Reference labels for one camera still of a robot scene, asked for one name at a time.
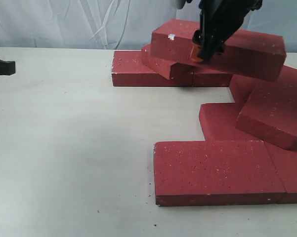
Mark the white backdrop curtain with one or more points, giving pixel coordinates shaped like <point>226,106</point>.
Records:
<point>120,24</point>

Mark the front large red brick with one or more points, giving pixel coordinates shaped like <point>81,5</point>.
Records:
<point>203,173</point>

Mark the angled red brick under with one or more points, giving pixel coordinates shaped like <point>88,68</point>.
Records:
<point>241,87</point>

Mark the red brick with white chip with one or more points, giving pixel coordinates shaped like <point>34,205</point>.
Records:
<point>251,54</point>

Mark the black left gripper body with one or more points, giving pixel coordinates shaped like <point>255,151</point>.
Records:
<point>0,66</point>

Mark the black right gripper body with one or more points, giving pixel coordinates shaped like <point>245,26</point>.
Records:
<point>219,20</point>

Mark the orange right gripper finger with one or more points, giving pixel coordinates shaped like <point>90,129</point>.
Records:
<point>195,52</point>

